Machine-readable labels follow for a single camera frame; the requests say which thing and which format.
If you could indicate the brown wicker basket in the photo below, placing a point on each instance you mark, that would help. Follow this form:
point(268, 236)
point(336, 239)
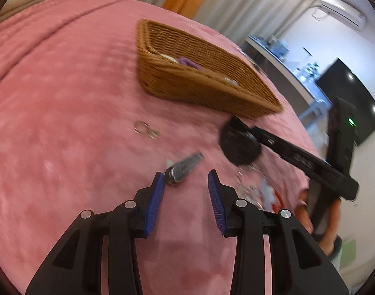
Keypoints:
point(203, 89)

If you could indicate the person's right hand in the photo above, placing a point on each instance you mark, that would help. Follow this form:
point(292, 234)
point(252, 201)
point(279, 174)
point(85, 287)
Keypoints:
point(304, 213)

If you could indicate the small silver white accessory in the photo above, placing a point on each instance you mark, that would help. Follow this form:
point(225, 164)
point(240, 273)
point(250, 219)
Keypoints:
point(231, 81)

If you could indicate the silver metal hair clip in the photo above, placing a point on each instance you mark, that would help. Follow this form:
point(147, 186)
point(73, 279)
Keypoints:
point(183, 168)

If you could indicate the clear plastic jewelry packet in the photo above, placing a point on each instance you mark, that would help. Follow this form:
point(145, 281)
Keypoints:
point(252, 190)

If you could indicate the white air conditioner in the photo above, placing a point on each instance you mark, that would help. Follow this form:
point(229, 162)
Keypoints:
point(339, 9)

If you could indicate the black television screen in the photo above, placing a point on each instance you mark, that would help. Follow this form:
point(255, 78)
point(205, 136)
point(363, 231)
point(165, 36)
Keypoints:
point(348, 98)

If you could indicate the person's right forearm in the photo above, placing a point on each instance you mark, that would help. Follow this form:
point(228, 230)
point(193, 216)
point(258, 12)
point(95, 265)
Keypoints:
point(336, 253)

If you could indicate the light green floor mat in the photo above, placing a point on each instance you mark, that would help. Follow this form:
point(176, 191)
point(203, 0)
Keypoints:
point(348, 252)

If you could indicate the white round accessory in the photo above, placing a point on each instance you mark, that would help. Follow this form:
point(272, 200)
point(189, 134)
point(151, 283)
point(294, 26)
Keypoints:
point(169, 57)

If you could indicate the pink blanket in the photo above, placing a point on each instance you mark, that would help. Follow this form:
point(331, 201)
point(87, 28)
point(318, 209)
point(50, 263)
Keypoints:
point(67, 129)

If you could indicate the purple hair accessory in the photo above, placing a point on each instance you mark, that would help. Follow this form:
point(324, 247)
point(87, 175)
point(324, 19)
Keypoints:
point(188, 62)

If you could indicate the white desk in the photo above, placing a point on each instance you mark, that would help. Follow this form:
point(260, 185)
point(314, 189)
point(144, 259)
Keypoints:
point(282, 76)

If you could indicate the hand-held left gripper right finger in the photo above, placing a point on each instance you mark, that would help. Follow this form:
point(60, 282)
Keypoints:
point(215, 203)

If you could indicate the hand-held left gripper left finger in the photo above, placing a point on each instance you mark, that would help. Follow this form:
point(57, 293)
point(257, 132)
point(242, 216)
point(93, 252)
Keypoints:
point(153, 203)

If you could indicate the grey curtain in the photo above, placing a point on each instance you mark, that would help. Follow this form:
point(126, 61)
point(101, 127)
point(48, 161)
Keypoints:
point(255, 4)

